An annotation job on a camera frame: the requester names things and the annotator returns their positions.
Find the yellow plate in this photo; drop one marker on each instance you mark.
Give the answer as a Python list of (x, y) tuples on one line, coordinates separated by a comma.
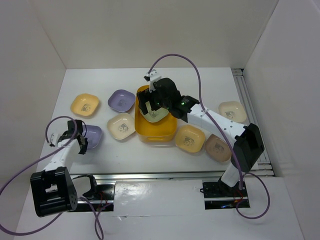
[(190, 139), (85, 105)]

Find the aluminium rail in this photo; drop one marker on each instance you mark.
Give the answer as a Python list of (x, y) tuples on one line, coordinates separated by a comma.
[(142, 177), (245, 99)]

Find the yellow plastic bin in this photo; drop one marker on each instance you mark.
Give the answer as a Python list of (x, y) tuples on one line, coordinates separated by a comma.
[(161, 131)]

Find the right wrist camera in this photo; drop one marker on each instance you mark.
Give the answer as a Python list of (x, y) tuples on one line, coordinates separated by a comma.
[(152, 78)]

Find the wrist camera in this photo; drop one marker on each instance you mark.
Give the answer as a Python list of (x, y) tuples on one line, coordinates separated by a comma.
[(53, 140), (152, 78)]

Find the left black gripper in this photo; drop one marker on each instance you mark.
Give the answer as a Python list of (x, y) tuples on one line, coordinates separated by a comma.
[(83, 150)]

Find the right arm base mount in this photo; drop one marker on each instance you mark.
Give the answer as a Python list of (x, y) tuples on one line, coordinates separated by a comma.
[(218, 196)]

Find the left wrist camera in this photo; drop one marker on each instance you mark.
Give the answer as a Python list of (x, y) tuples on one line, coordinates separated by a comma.
[(53, 140)]

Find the cream plate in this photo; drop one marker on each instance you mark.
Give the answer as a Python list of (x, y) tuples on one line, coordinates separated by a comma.
[(121, 126), (233, 110)]

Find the aluminium rail front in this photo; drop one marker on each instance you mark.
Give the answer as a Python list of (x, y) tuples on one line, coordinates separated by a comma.
[(142, 177)]

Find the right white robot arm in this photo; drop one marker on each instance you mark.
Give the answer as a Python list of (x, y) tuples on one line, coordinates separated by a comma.
[(245, 141)]

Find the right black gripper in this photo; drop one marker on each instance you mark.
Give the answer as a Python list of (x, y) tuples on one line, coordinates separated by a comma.
[(145, 96)]

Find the green square plate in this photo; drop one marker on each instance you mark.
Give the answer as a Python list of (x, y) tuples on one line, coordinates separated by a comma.
[(154, 116)]

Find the brown square plate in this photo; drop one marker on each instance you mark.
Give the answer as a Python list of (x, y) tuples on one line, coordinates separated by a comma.
[(217, 149)]

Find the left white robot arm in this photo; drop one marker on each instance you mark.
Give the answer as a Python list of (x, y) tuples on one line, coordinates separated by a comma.
[(53, 189)]

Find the aluminium rail right side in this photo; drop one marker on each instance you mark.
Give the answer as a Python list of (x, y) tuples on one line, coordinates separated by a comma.
[(245, 99)]

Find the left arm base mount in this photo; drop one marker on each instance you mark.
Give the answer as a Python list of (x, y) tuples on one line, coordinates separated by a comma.
[(100, 195)]

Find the purple plate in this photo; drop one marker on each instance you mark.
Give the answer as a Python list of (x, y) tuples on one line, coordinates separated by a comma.
[(93, 133), (121, 100)]

